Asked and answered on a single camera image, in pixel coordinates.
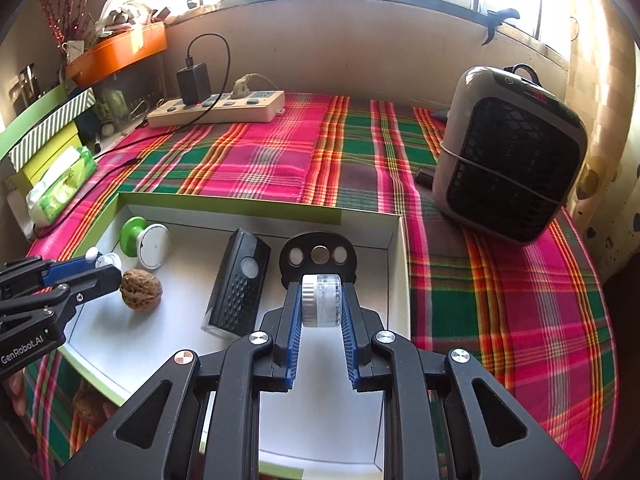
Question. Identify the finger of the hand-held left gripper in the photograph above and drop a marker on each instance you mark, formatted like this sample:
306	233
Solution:
95	285
70	270

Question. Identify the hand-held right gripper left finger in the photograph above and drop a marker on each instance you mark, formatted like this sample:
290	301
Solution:
292	340

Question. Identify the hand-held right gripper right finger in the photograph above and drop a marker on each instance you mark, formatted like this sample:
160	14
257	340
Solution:
350	345

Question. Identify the white round plastic jar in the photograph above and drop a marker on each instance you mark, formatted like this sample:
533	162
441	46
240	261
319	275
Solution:
322	300

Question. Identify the green white round knob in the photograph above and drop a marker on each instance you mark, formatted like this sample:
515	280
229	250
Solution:
152	245

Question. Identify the black rectangular flashlight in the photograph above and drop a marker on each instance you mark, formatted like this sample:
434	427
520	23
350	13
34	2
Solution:
237	285

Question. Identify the green white cardboard box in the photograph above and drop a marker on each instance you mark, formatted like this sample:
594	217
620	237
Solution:
185	310

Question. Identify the black round disc with holes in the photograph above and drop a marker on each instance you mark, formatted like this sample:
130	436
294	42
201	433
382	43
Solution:
305	245

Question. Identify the person's left hand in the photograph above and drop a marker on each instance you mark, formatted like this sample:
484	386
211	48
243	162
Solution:
16	395

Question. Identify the green tissue pack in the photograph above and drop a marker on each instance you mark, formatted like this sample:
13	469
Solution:
62	185

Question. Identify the lime green box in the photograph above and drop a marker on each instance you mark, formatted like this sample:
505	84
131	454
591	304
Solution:
50	157

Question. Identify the green striped box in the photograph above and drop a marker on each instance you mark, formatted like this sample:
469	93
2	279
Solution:
45	120

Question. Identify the pink green plaid tablecloth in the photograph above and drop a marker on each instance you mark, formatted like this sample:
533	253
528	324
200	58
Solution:
500	310

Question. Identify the beige power strip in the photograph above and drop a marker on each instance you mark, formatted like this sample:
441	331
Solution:
215	112

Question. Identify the white printed cup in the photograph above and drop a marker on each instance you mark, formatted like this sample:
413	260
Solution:
73	51

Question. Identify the orange tray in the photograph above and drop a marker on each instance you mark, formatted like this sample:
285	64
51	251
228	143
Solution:
120	55

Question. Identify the black power adapter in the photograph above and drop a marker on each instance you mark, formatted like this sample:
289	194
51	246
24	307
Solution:
194	84

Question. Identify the grey black space heater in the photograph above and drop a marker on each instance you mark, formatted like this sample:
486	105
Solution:
510	160

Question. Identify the red berry branches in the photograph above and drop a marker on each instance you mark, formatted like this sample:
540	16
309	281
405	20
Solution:
62	10

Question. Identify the pile of papers and bags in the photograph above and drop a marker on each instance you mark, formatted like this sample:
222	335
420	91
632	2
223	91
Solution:
127	7

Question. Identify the cream heart print curtain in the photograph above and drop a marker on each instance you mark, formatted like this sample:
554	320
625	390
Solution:
595	175

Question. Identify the black window hook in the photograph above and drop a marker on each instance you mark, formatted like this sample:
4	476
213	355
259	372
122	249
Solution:
497	20

